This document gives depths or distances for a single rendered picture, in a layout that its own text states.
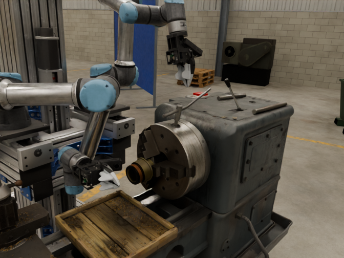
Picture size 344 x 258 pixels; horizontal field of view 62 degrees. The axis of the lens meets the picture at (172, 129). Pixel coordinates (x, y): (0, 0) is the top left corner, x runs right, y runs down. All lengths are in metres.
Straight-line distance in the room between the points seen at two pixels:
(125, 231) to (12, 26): 1.04
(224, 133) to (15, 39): 1.04
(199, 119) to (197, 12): 11.01
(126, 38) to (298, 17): 9.75
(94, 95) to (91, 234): 0.49
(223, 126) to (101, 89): 0.48
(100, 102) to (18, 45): 0.62
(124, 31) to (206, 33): 10.38
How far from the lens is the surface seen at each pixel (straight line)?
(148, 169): 1.07
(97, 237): 1.11
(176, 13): 1.19
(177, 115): 1.09
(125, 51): 1.63
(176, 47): 1.16
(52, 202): 1.78
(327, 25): 11.02
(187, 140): 1.08
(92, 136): 1.28
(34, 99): 1.16
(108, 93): 1.05
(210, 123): 1.17
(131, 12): 1.20
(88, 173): 1.05
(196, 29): 12.12
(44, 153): 1.31
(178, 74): 1.19
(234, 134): 1.12
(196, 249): 1.33
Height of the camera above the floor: 1.58
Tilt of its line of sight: 19 degrees down
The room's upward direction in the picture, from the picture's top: 3 degrees clockwise
